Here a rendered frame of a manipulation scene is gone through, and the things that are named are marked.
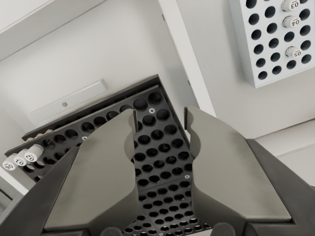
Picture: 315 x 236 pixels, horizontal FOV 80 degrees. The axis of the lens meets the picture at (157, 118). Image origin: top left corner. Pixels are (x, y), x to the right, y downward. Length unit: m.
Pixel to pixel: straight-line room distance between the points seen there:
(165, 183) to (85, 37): 0.18
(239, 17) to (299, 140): 0.25
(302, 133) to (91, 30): 0.39
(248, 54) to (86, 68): 0.21
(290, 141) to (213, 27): 0.25
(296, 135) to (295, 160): 0.06
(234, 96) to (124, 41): 0.21
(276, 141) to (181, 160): 0.25
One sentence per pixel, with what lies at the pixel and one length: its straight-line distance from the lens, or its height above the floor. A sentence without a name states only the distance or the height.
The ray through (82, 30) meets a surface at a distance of 0.23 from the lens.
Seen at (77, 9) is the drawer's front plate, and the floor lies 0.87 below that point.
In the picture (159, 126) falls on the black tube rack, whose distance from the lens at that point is 0.18.
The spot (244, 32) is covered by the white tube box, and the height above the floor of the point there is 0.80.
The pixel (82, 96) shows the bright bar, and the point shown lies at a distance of 0.24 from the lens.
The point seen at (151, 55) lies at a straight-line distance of 0.22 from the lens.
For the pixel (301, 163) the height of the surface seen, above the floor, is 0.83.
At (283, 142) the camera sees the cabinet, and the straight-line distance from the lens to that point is 0.43.
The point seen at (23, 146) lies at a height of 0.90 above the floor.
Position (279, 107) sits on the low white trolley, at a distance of 0.39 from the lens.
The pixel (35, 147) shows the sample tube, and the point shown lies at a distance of 0.23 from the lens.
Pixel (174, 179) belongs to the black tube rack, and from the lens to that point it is 0.23.
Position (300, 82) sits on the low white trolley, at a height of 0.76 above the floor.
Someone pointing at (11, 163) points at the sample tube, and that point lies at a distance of 0.24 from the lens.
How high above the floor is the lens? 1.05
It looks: 61 degrees down
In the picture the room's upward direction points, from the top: 179 degrees clockwise
